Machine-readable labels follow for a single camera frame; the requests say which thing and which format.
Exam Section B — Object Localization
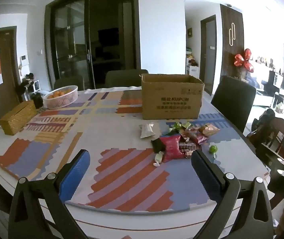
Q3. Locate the glass sliding door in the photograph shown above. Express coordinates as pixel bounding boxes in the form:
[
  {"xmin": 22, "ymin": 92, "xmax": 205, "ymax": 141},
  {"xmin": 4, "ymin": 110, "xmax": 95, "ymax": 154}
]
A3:
[{"xmin": 45, "ymin": 0, "xmax": 141, "ymax": 91}]

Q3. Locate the grey white snack packet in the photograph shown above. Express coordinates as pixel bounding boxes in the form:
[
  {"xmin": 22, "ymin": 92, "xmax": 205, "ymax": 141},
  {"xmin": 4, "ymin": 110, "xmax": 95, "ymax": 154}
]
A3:
[{"xmin": 139, "ymin": 122, "xmax": 155, "ymax": 139}]

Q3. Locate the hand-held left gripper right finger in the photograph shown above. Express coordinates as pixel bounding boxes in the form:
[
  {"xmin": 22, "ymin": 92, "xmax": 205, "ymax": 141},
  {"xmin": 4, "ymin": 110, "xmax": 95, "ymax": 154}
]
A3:
[{"xmin": 191, "ymin": 149, "xmax": 274, "ymax": 239}]

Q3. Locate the dark green bag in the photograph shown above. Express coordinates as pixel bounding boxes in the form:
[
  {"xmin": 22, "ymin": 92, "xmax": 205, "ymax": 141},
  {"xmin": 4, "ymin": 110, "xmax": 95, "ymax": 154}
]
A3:
[{"xmin": 251, "ymin": 109, "xmax": 277, "ymax": 132}]

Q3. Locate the colourful patterned table mat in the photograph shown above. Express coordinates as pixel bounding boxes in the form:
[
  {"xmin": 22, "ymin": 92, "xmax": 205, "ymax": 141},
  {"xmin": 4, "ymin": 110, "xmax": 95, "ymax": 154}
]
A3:
[{"xmin": 0, "ymin": 86, "xmax": 269, "ymax": 213}]

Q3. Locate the red snack packet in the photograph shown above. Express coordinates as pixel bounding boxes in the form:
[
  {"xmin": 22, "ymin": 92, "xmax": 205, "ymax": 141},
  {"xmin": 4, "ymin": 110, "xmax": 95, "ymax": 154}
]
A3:
[{"xmin": 182, "ymin": 127, "xmax": 208, "ymax": 145}]

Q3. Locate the white wrapped candy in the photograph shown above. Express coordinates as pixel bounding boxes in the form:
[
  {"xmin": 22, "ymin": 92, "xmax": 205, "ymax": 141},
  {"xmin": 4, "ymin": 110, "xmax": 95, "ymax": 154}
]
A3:
[{"xmin": 153, "ymin": 151, "xmax": 166, "ymax": 167}]

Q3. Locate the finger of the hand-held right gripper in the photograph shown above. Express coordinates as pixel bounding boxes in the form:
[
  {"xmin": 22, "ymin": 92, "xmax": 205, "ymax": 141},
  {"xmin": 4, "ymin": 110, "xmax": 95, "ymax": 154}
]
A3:
[{"xmin": 255, "ymin": 144, "xmax": 284, "ymax": 168}]

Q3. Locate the brown cardboard box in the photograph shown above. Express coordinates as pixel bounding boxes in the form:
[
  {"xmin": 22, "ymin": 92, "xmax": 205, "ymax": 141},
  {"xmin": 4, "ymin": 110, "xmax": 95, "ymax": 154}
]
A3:
[{"xmin": 141, "ymin": 73, "xmax": 205, "ymax": 120}]

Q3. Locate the white shelf unit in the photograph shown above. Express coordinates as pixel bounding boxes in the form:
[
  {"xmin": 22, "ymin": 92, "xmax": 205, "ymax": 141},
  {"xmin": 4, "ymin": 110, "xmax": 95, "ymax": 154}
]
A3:
[{"xmin": 185, "ymin": 47, "xmax": 199, "ymax": 75}]

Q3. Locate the woven tissue box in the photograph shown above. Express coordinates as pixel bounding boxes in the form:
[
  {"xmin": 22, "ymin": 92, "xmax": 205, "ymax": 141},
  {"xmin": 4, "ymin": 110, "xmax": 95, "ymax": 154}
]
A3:
[{"xmin": 0, "ymin": 101, "xmax": 37, "ymax": 136}]

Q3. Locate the green snack packet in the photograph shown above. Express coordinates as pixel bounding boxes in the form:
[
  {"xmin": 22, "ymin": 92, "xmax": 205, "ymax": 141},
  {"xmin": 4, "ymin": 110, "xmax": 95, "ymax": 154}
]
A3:
[{"xmin": 173, "ymin": 121, "xmax": 192, "ymax": 131}]

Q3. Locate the dark red checked candy bar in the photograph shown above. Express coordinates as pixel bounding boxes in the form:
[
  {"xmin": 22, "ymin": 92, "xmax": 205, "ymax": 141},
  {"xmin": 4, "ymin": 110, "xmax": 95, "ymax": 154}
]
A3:
[{"xmin": 179, "ymin": 142, "xmax": 197, "ymax": 159}]

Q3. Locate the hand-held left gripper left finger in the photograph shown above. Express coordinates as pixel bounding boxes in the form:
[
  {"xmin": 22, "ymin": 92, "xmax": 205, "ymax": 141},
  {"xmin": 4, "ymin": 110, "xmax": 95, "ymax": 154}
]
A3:
[{"xmin": 8, "ymin": 149, "xmax": 92, "ymax": 239}]

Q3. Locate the dark wood wall panel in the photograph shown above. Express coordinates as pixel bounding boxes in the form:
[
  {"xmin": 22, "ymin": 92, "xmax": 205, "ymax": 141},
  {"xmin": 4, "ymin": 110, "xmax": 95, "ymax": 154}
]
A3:
[{"xmin": 219, "ymin": 4, "xmax": 244, "ymax": 80}]

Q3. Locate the brown door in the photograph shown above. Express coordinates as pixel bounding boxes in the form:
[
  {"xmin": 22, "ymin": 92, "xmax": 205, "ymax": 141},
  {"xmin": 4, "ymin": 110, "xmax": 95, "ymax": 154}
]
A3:
[{"xmin": 0, "ymin": 26, "xmax": 20, "ymax": 131}]

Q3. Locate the crimson snack packet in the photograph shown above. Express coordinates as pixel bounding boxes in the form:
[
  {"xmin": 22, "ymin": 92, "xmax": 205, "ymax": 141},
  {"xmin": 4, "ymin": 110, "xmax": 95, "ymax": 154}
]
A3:
[{"xmin": 159, "ymin": 134, "xmax": 185, "ymax": 163}]

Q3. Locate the black snack packet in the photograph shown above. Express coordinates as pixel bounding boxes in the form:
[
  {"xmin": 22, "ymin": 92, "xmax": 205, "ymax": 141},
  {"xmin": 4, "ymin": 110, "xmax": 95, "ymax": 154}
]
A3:
[{"xmin": 151, "ymin": 137, "xmax": 167, "ymax": 153}]

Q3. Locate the pile of oranges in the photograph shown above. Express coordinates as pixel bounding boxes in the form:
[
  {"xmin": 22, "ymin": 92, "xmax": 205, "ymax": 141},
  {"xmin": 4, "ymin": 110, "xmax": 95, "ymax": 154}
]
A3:
[{"xmin": 47, "ymin": 90, "xmax": 70, "ymax": 99}]

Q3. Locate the dark chair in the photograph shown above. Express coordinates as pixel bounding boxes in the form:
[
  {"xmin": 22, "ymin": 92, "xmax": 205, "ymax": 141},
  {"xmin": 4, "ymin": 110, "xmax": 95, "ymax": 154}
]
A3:
[
  {"xmin": 210, "ymin": 76, "xmax": 256, "ymax": 133},
  {"xmin": 104, "ymin": 69, "xmax": 149, "ymax": 88},
  {"xmin": 54, "ymin": 75, "xmax": 85, "ymax": 91}
]

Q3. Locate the white plastic basket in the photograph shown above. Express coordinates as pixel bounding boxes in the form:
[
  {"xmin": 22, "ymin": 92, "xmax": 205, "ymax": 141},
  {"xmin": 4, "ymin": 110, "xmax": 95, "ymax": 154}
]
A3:
[{"xmin": 43, "ymin": 85, "xmax": 79, "ymax": 109}]

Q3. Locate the red foil bow balloon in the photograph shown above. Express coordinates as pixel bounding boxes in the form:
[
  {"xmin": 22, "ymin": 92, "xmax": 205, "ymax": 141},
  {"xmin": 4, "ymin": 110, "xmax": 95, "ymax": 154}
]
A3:
[{"xmin": 234, "ymin": 48, "xmax": 256, "ymax": 71}]

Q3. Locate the black monitor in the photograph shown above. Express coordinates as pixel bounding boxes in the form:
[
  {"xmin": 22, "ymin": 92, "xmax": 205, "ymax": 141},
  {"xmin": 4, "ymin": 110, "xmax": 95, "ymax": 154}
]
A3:
[{"xmin": 268, "ymin": 70, "xmax": 282, "ymax": 87}]

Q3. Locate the dark hallway door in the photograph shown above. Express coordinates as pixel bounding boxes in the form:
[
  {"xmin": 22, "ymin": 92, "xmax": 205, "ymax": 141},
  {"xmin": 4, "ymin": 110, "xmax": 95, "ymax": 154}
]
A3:
[{"xmin": 200, "ymin": 15, "xmax": 217, "ymax": 90}]

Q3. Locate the beige biscuit packet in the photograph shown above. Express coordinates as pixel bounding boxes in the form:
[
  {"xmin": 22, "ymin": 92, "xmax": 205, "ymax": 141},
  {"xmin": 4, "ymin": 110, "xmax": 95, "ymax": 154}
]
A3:
[{"xmin": 198, "ymin": 123, "xmax": 220, "ymax": 137}]

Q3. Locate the small black jar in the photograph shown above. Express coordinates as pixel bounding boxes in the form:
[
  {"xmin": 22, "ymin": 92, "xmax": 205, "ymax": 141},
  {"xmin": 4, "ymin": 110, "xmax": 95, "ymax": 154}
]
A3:
[{"xmin": 31, "ymin": 92, "xmax": 44, "ymax": 109}]

